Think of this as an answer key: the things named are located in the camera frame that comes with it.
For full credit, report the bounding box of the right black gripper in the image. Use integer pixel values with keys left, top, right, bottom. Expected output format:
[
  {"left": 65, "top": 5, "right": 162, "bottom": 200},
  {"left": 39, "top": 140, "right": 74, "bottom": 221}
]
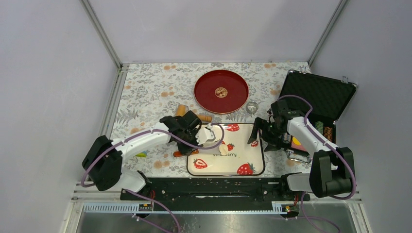
[{"left": 247, "top": 117, "right": 285, "bottom": 152}]

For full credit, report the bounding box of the wooden roller with handle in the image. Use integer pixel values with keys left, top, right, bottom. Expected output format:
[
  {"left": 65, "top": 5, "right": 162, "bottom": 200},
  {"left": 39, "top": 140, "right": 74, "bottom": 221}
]
[{"left": 175, "top": 104, "right": 212, "bottom": 123}]

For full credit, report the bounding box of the metal round cookie cutter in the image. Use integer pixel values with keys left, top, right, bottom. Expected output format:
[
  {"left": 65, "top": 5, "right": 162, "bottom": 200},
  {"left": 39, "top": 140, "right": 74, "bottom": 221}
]
[{"left": 245, "top": 101, "right": 259, "bottom": 116}]

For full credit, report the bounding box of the strawberry pattern rectangular tray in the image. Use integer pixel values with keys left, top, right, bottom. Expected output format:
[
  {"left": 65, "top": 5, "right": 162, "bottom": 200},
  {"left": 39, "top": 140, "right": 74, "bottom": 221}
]
[{"left": 187, "top": 123, "right": 265, "bottom": 176}]

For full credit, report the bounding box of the round cut dough wrapper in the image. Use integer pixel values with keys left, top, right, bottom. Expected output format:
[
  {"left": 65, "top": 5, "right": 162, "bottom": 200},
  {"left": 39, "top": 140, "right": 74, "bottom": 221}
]
[{"left": 219, "top": 144, "right": 229, "bottom": 156}]

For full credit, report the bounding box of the metal scraper orange handle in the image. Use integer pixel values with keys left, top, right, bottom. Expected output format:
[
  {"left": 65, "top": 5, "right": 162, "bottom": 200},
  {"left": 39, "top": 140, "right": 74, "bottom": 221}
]
[{"left": 173, "top": 144, "right": 221, "bottom": 157}]

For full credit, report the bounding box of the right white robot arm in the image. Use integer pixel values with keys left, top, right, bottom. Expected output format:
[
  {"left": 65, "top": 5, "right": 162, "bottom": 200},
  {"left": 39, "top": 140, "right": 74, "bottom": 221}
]
[{"left": 247, "top": 98, "right": 357, "bottom": 200}]

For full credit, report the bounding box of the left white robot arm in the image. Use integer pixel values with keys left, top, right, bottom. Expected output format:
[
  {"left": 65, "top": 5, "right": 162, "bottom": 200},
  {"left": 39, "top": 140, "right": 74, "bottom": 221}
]
[{"left": 82, "top": 111, "right": 215, "bottom": 200}]

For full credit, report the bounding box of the yellow poker chip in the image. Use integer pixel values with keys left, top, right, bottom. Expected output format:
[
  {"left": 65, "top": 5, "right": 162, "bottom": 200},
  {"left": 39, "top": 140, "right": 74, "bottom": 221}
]
[{"left": 292, "top": 137, "right": 301, "bottom": 145}]

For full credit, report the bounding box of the red round lacquer tray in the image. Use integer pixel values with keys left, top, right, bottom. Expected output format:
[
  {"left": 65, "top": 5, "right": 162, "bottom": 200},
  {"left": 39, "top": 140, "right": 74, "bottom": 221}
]
[{"left": 194, "top": 70, "right": 249, "bottom": 114}]

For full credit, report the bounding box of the floral tablecloth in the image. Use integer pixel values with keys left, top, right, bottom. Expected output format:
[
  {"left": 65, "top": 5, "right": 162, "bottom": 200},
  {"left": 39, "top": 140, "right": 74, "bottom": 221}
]
[{"left": 109, "top": 62, "right": 311, "bottom": 177}]

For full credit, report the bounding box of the colourful toy brick block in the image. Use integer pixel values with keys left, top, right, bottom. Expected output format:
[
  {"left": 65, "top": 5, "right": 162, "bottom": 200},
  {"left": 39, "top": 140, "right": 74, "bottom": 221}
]
[{"left": 135, "top": 151, "right": 147, "bottom": 158}]

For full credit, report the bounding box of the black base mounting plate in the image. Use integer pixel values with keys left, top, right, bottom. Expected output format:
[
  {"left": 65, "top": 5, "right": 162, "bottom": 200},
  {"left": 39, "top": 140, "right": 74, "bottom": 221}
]
[{"left": 138, "top": 177, "right": 302, "bottom": 211}]

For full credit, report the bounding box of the black poker chip case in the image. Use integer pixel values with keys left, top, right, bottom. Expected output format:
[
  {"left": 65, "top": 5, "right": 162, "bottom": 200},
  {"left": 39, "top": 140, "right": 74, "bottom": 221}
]
[{"left": 280, "top": 70, "right": 357, "bottom": 143}]

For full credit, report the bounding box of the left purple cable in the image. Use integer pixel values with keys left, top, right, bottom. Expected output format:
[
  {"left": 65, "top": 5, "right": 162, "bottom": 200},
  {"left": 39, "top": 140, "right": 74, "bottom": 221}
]
[{"left": 80, "top": 123, "right": 225, "bottom": 233}]

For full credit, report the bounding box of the purple cable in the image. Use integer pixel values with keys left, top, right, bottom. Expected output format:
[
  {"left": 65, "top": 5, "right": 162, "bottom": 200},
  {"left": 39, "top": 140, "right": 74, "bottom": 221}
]
[
  {"left": 80, "top": 123, "right": 225, "bottom": 233},
  {"left": 276, "top": 94, "right": 357, "bottom": 233}
]

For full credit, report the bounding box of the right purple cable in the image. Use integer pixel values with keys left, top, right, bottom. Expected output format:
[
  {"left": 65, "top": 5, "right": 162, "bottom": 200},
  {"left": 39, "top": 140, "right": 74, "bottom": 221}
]
[{"left": 276, "top": 94, "right": 357, "bottom": 233}]

